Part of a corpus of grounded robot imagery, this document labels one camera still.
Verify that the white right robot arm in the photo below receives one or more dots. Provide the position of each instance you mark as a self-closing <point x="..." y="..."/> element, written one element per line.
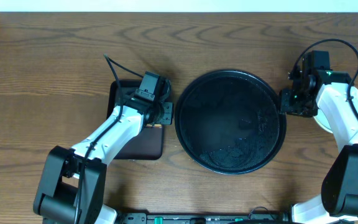
<point x="332" y="100"/>

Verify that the yellow green scrub sponge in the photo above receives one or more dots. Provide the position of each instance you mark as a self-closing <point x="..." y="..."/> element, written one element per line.
<point x="154" y="125"/>

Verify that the black rectangular tray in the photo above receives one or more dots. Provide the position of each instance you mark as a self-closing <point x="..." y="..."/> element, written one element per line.
<point x="148" y="144"/>

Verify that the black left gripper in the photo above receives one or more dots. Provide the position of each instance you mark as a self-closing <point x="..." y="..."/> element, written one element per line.
<point x="167" y="112"/>

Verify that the round black tray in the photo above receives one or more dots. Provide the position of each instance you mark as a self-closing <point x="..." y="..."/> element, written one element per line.
<point x="228" y="122"/>

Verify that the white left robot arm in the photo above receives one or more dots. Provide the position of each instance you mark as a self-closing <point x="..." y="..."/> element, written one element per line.
<point x="71" y="188"/>

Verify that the green plate with red smear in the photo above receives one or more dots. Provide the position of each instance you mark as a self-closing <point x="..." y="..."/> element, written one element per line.
<point x="321" y="119"/>

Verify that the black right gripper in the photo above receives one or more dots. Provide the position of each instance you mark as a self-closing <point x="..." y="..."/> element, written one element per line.
<point x="284" y="95"/>

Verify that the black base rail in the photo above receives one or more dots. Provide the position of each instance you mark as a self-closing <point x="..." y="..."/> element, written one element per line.
<point x="143" y="218"/>

